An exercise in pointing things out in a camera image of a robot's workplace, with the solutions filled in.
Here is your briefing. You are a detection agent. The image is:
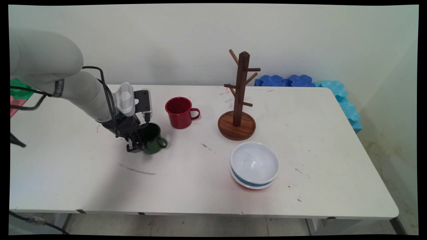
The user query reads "light blue foam mat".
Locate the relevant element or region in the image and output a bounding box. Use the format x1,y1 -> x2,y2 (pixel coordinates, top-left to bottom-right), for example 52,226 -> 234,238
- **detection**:
315,80 -> 363,134

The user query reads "white table leg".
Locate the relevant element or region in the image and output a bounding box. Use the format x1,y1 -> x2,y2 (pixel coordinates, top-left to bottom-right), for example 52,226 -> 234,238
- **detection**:
10,213 -> 72,234

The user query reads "red enamel mug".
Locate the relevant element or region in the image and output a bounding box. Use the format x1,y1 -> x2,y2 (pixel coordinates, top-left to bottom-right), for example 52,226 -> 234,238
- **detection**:
165,97 -> 201,129

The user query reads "red foam mat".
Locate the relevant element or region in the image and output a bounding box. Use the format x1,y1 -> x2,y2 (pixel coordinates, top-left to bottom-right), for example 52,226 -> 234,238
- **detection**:
10,96 -> 21,118

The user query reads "dark metal table leg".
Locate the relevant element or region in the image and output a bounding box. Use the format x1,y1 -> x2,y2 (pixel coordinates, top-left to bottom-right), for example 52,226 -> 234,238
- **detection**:
390,217 -> 408,235

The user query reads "dark wooden mug tree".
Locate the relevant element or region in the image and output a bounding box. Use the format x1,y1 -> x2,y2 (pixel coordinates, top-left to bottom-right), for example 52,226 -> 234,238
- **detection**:
218,49 -> 261,141

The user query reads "dark blue foam mat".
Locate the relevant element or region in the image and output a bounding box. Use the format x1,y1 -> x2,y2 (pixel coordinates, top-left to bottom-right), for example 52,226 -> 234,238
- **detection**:
255,75 -> 316,87

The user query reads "white bowl blue outside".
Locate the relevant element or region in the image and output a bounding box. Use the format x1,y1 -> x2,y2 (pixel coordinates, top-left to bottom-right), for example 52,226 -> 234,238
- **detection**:
230,142 -> 280,186

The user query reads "black cable with grey connector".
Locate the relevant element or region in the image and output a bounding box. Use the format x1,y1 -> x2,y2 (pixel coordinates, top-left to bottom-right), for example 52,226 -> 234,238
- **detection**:
10,210 -> 69,234

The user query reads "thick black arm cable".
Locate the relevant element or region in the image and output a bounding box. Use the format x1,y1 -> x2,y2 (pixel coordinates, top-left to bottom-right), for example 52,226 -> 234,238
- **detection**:
10,85 -> 53,148

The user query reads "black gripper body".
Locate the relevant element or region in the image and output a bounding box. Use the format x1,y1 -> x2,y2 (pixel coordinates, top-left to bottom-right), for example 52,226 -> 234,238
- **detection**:
101,113 -> 148,142

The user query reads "green enamel mug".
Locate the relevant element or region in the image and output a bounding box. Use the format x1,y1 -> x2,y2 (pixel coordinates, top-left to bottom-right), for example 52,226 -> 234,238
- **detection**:
138,123 -> 168,155

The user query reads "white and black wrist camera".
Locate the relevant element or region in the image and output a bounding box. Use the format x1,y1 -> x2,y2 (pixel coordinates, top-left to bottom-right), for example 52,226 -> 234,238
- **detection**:
113,82 -> 153,122

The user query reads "thin black camera cable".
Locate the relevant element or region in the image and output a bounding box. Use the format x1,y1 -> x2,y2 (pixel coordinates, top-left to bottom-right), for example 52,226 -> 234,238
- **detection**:
81,66 -> 151,134

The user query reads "black strap with white print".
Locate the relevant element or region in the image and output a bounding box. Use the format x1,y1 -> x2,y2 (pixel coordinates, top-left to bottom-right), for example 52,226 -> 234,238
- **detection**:
52,79 -> 66,98

